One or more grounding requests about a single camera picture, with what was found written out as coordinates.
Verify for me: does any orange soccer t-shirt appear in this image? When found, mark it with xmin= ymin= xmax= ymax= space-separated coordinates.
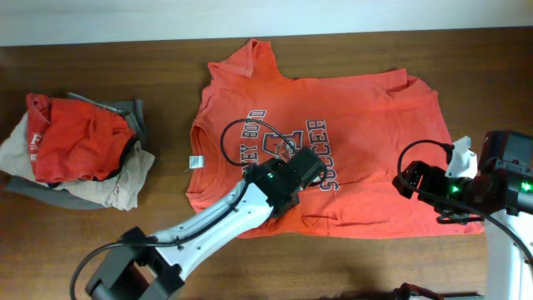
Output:
xmin=187 ymin=40 xmax=483 ymax=239

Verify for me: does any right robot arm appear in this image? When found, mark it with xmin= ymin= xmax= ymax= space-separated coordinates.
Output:
xmin=392 ymin=131 xmax=532 ymax=299

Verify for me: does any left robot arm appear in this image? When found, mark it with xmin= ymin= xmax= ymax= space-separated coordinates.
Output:
xmin=85 ymin=147 xmax=326 ymax=300

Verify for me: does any grey folded shirt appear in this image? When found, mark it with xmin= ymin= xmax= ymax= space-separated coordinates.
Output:
xmin=4 ymin=92 xmax=147 ymax=210

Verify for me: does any beige folded shirt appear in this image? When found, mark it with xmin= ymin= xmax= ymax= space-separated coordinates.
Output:
xmin=0 ymin=111 xmax=156 ymax=212

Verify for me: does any red folded shirt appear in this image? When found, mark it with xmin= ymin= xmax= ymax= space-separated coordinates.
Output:
xmin=26 ymin=93 xmax=136 ymax=184

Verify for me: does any right black cable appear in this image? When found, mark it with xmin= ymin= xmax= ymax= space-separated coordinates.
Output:
xmin=396 ymin=138 xmax=533 ymax=268

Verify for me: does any black cable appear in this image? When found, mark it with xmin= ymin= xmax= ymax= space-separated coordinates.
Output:
xmin=68 ymin=118 xmax=328 ymax=300
xmin=396 ymin=138 xmax=533 ymax=268

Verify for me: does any left black cable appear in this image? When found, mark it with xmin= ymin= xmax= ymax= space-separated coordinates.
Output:
xmin=68 ymin=118 xmax=328 ymax=300

